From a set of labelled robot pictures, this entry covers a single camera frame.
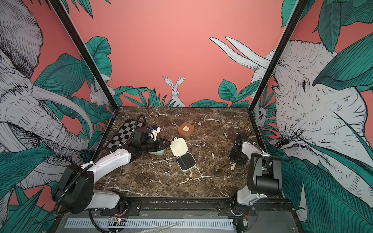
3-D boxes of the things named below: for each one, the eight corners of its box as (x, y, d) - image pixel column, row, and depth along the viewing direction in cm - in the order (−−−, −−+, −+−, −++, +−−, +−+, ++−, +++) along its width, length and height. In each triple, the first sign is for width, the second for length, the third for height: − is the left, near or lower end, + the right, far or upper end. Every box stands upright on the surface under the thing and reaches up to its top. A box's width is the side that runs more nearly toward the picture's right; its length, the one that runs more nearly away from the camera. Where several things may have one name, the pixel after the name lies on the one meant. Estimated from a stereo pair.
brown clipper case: (176, 133, 107) (175, 130, 105) (183, 123, 114) (183, 120, 111) (188, 139, 104) (188, 137, 101) (196, 128, 110) (196, 126, 108)
